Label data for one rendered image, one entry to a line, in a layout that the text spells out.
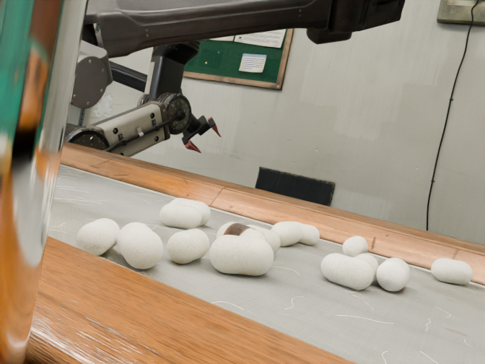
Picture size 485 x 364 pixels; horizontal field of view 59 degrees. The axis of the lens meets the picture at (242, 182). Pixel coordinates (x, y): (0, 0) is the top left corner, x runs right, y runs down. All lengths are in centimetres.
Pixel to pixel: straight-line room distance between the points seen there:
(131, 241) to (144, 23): 39
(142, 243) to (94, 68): 31
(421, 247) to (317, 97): 206
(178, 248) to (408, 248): 25
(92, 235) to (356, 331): 14
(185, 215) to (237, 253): 11
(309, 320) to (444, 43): 228
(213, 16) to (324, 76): 191
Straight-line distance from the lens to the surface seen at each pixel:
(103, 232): 23
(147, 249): 22
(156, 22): 58
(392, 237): 44
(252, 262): 24
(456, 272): 38
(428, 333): 24
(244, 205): 48
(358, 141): 237
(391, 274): 29
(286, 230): 35
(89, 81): 49
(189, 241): 24
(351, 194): 237
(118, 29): 57
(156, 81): 116
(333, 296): 25
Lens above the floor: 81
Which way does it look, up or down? 4 degrees down
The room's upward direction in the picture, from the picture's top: 12 degrees clockwise
